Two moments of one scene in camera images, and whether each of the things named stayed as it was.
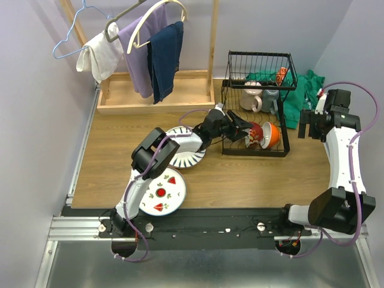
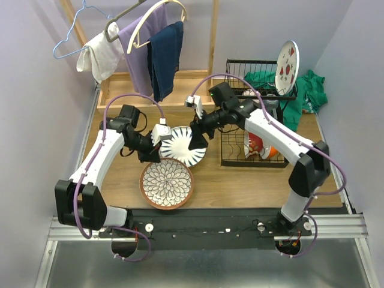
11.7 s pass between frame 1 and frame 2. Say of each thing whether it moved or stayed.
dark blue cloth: stayed
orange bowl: moved
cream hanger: stayed
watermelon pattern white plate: moved
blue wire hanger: stayed
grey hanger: stayed
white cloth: stayed
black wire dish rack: moved
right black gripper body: moved
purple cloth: stayed
